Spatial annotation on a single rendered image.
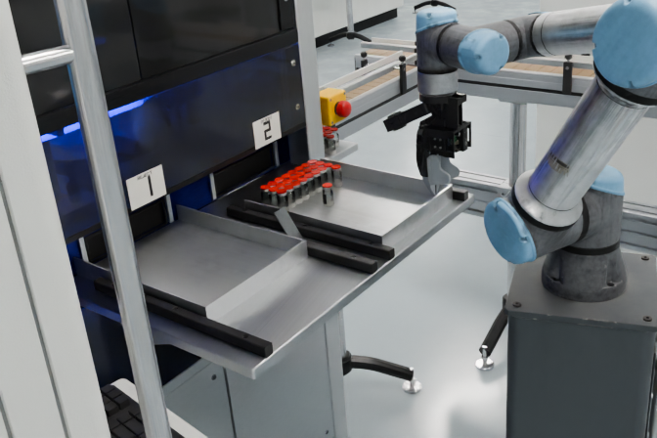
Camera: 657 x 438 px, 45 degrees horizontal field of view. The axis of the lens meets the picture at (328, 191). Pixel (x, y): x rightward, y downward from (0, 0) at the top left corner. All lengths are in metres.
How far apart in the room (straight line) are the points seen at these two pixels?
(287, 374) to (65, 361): 1.29
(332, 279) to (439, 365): 1.31
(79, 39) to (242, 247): 0.90
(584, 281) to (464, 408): 1.08
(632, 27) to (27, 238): 0.75
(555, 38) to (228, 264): 0.69
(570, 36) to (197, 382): 1.01
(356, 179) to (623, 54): 0.84
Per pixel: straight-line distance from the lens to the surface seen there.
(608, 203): 1.43
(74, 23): 0.67
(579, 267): 1.47
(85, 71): 0.67
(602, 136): 1.18
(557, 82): 2.32
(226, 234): 1.58
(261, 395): 1.92
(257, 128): 1.68
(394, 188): 1.71
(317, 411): 2.14
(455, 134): 1.51
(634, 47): 1.07
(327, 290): 1.35
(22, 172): 0.65
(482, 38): 1.36
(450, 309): 2.93
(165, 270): 1.48
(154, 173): 1.49
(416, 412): 2.47
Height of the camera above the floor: 1.57
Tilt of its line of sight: 24 degrees down
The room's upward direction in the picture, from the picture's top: 5 degrees counter-clockwise
